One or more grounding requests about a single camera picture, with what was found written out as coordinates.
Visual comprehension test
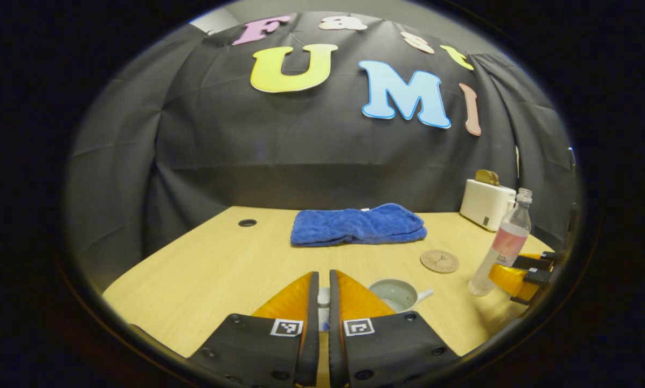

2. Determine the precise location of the black backdrop cloth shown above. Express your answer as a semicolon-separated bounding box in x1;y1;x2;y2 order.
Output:
66;12;579;292

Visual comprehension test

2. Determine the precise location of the white teacup lid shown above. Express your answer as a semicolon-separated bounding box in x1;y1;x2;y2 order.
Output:
318;287;331;332

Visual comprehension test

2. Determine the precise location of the round wooden coaster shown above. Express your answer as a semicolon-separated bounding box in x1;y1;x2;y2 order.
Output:
420;250;460;274

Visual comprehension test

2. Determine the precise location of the clear pink-label water bottle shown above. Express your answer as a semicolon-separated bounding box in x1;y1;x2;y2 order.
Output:
467;188;533;297

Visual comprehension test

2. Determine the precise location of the blue folded towel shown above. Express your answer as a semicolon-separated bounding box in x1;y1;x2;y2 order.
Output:
290;203;428;248

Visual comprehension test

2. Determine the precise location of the white ceramic teacup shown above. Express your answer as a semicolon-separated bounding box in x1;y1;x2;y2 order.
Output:
368;278;435;314

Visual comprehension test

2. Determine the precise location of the white toaster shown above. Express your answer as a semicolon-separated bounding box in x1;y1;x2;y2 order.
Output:
459;179;517;232

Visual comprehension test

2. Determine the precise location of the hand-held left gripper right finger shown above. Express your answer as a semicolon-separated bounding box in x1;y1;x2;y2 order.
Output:
329;269;460;387

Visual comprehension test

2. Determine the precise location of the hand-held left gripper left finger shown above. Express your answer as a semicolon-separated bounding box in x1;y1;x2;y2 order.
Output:
188;271;321;387

